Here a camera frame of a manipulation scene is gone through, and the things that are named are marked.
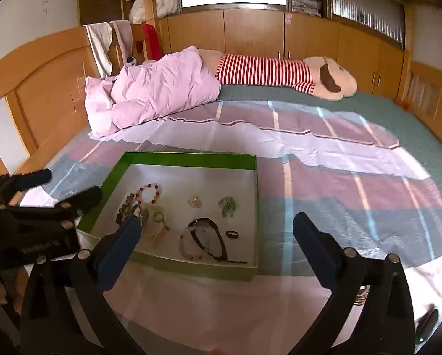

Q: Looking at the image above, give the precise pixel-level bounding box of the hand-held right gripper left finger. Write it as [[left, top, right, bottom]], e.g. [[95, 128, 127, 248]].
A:
[[19, 215, 143, 355]]

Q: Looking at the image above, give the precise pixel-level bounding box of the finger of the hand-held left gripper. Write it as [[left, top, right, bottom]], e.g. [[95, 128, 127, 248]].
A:
[[7, 168, 54, 202], [7, 186, 103, 223]]

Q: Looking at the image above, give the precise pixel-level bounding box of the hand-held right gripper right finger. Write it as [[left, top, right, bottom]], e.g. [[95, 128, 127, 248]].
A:
[[291, 212, 416, 355]]

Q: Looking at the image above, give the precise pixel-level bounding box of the red-brown bead bracelet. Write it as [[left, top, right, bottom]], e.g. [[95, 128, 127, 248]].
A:
[[134, 182, 162, 205]]

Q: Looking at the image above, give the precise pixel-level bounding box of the green cardboard box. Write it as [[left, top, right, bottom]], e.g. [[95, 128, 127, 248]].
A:
[[76, 151, 259, 282]]

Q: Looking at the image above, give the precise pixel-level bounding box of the green stone pendant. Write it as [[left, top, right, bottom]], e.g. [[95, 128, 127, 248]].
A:
[[217, 196, 238, 218]]

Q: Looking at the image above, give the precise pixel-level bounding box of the patchwork printed bed sheet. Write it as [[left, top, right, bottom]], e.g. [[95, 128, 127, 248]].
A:
[[17, 98, 442, 355]]

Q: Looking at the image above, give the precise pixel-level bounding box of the wooden bed headboard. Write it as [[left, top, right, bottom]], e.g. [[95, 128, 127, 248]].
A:
[[0, 24, 170, 178]]

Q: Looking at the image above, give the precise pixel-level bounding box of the pink quilt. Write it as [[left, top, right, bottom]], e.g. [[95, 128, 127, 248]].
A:
[[84, 45, 222, 141]]

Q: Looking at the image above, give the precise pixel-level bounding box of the black smartphone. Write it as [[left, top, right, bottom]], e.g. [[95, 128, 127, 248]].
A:
[[415, 305, 440, 344]]

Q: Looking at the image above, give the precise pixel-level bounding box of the teal bed cover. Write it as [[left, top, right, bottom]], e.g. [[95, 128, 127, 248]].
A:
[[217, 83, 442, 230]]

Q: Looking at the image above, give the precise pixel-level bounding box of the white hanging cloth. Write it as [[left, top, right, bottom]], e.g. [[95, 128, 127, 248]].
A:
[[84, 23, 114, 78]]

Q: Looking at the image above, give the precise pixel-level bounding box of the pink hanging cloth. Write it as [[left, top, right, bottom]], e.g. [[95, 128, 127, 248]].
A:
[[110, 20, 136, 67]]

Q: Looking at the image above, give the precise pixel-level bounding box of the red cloth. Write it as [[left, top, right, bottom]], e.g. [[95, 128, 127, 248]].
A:
[[141, 24, 162, 62]]

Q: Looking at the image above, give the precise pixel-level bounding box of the plush doll with striped shirt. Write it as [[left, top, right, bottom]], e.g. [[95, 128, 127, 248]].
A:
[[197, 48, 358, 102]]

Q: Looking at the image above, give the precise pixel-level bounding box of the wooden bed footboard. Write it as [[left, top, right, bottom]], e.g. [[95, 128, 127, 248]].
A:
[[396, 61, 442, 126]]

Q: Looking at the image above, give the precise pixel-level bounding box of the beige bracelet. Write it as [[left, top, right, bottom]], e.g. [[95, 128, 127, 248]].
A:
[[141, 205, 170, 246]]

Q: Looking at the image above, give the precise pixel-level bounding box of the clear crystal bead bracelet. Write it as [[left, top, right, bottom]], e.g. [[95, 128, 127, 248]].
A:
[[179, 225, 214, 261]]

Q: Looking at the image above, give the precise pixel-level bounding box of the black cord necklace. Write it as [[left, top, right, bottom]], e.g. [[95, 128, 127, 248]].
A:
[[188, 217, 248, 265]]

